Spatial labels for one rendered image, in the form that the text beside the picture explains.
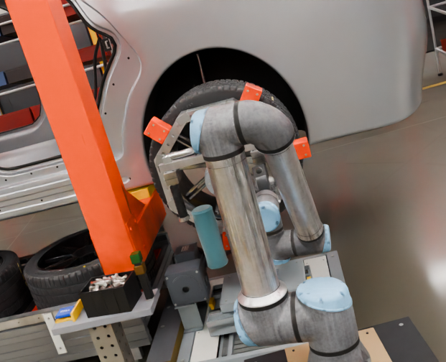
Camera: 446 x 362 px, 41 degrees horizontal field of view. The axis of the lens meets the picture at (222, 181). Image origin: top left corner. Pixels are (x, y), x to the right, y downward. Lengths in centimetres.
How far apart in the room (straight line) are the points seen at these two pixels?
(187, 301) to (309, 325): 115
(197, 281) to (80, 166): 76
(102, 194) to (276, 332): 106
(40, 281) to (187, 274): 73
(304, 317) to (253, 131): 56
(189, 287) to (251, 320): 103
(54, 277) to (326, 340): 157
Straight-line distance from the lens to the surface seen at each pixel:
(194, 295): 280
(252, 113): 153
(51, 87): 247
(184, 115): 242
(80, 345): 297
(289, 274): 286
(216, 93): 248
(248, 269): 171
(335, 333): 177
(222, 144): 156
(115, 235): 257
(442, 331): 269
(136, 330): 286
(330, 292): 174
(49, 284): 301
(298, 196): 175
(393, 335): 216
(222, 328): 280
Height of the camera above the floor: 149
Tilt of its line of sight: 16 degrees down
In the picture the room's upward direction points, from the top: 16 degrees counter-clockwise
